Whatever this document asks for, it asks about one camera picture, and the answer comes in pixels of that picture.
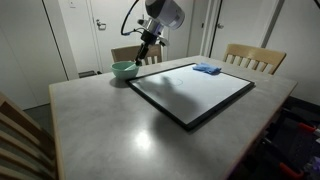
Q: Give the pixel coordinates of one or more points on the light wooden slat-back chair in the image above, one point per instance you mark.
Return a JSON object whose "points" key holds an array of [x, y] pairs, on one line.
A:
{"points": [[20, 133], [253, 51]]}

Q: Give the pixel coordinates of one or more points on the mint green bowl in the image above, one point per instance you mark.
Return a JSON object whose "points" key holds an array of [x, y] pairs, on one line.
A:
{"points": [[120, 72]]}

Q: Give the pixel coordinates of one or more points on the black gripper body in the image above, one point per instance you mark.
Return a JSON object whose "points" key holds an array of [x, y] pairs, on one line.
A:
{"points": [[149, 37]]}

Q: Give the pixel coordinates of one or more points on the dark brown slat-back chair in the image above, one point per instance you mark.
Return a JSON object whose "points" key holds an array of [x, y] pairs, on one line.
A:
{"points": [[126, 53]]}

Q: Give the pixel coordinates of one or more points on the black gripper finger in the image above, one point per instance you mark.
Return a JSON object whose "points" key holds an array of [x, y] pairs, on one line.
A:
{"points": [[144, 53], [139, 55]]}

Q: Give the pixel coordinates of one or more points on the white door with lever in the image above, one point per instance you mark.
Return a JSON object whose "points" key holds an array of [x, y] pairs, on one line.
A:
{"points": [[110, 33]]}

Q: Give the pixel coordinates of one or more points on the white door with knob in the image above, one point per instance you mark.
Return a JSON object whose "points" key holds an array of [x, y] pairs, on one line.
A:
{"points": [[240, 26]]}

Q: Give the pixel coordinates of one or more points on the round silver door knob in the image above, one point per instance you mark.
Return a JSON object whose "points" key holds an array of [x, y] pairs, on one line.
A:
{"points": [[220, 26]]}

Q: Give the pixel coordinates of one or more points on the small white wall plate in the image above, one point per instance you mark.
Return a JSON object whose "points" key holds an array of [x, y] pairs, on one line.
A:
{"points": [[72, 3]]}

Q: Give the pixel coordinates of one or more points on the black framed whiteboard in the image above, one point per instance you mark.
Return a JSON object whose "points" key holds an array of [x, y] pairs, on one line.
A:
{"points": [[200, 96]]}

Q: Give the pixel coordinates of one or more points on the blue cloth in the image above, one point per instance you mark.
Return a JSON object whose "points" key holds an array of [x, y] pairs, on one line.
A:
{"points": [[206, 68]]}

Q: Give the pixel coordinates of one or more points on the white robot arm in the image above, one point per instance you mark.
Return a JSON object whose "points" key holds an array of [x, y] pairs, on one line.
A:
{"points": [[166, 13]]}

